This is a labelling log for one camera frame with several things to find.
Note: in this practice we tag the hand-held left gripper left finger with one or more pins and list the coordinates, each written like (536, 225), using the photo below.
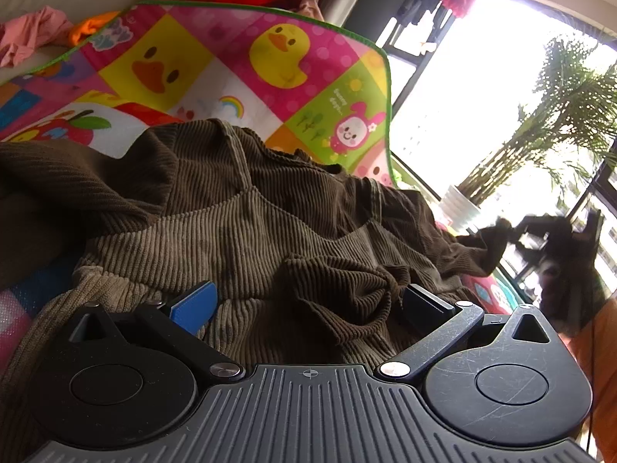
(193, 306)

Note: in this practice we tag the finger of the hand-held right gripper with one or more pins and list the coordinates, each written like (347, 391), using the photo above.
(528, 251)
(532, 224)

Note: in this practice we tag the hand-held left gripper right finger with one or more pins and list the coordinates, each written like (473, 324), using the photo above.
(425, 305)

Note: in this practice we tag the dark hanging clothes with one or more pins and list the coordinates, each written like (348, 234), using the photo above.
(419, 2)

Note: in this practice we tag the white ribbed plant pot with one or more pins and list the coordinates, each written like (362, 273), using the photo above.
(460, 210)

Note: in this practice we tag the person's orange clothing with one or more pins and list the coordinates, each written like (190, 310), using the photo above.
(605, 371)

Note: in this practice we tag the green palm plant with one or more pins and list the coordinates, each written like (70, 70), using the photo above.
(569, 106)

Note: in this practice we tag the colourful cartoon play mat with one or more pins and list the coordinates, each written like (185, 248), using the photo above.
(193, 58)

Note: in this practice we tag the orange crumpled cloth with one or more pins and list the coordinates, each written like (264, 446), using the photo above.
(91, 26)

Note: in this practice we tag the small pale pink cloth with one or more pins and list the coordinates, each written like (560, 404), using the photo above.
(311, 8)

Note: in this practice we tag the pink crumpled cloth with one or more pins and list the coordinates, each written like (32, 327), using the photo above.
(29, 33)

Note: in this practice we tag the black window frame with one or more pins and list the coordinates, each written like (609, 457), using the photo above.
(409, 54)

